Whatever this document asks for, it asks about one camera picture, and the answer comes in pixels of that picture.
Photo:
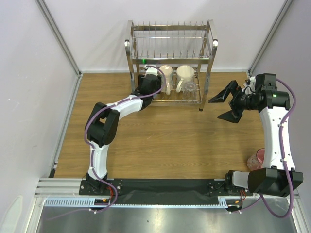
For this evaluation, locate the pink glass mug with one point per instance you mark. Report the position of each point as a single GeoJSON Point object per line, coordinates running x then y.
{"type": "Point", "coordinates": [255, 161]}

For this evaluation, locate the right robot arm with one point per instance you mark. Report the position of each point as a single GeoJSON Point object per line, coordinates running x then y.
{"type": "Point", "coordinates": [278, 175]}

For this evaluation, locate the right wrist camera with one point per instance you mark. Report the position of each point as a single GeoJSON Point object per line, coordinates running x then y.
{"type": "Point", "coordinates": [249, 85]}

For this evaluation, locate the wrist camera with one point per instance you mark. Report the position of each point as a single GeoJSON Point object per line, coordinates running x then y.
{"type": "Point", "coordinates": [149, 69]}
{"type": "Point", "coordinates": [249, 85]}

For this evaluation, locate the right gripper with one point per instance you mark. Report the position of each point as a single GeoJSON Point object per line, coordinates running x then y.
{"type": "Point", "coordinates": [236, 102]}

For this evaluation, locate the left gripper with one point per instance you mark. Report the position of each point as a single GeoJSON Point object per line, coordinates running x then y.
{"type": "Point", "coordinates": [157, 86]}

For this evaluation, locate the black base mat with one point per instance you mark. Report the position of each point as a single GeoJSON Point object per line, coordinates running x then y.
{"type": "Point", "coordinates": [171, 189]}

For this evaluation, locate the clear plastic cup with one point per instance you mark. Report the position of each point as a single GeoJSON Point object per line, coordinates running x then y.
{"type": "Point", "coordinates": [189, 91]}

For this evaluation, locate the beige mug blue red print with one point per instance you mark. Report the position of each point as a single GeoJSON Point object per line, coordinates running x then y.
{"type": "Point", "coordinates": [167, 80]}

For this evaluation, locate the white cable duct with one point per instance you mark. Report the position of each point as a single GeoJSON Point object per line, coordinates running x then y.
{"type": "Point", "coordinates": [99, 203]}

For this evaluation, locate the stainless steel dish rack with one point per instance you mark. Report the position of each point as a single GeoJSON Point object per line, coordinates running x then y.
{"type": "Point", "coordinates": [173, 43]}

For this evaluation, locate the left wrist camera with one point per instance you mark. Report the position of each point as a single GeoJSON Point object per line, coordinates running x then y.
{"type": "Point", "coordinates": [149, 69]}

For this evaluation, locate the floral mug green inside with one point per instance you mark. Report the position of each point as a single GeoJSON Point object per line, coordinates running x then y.
{"type": "Point", "coordinates": [184, 75]}

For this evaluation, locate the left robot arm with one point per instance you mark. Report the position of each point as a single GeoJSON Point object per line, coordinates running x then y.
{"type": "Point", "coordinates": [101, 129]}

